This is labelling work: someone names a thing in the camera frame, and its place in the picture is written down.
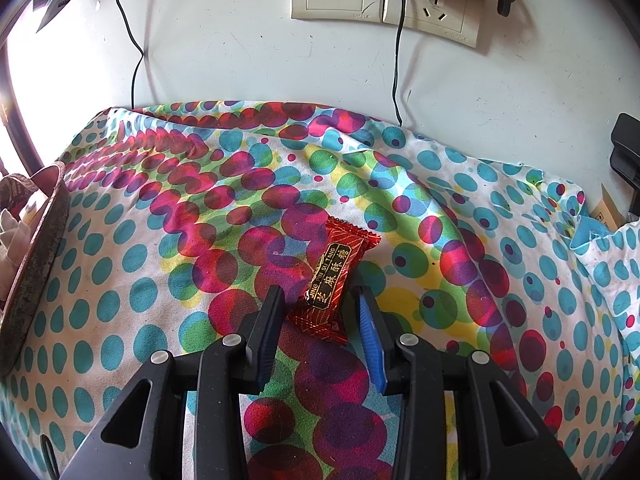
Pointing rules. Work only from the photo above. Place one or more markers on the red oval tray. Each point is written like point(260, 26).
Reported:
point(35, 270)

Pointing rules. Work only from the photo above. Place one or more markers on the white sock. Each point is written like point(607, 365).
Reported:
point(12, 240)

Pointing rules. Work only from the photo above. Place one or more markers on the black webcam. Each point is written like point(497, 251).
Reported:
point(627, 145)

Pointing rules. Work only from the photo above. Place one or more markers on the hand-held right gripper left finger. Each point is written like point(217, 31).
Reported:
point(270, 340)

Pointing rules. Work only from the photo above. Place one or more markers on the dark brown snack bag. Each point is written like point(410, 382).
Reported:
point(17, 190)

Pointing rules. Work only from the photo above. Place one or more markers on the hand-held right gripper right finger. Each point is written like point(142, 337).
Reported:
point(370, 340)

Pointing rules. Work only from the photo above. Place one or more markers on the red candy packet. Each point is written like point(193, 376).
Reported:
point(330, 280)

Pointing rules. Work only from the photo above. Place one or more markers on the cardboard box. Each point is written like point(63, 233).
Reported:
point(607, 207)

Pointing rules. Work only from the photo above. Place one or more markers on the beige power wall socket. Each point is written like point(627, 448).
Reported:
point(435, 20)

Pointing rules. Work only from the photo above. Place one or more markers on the polka dot cloth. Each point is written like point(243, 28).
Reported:
point(150, 285)

